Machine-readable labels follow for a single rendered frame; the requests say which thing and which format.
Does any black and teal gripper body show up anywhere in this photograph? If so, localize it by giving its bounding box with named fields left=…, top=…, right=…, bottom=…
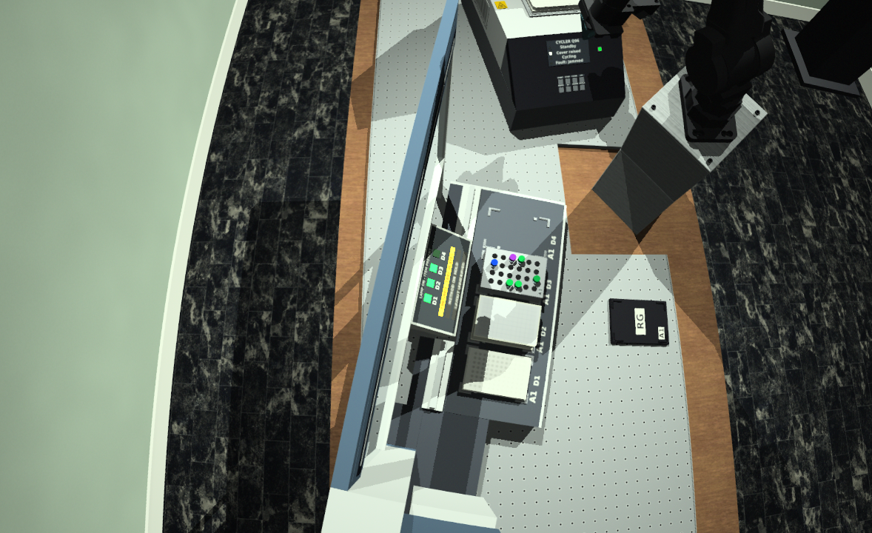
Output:
left=578, top=0, right=624, bottom=38

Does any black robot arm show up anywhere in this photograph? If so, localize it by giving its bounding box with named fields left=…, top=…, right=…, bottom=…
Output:
left=604, top=0, right=775, bottom=143

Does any black rectangular pad with rg label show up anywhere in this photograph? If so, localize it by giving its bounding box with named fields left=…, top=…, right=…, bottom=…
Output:
left=609, top=298, right=669, bottom=345

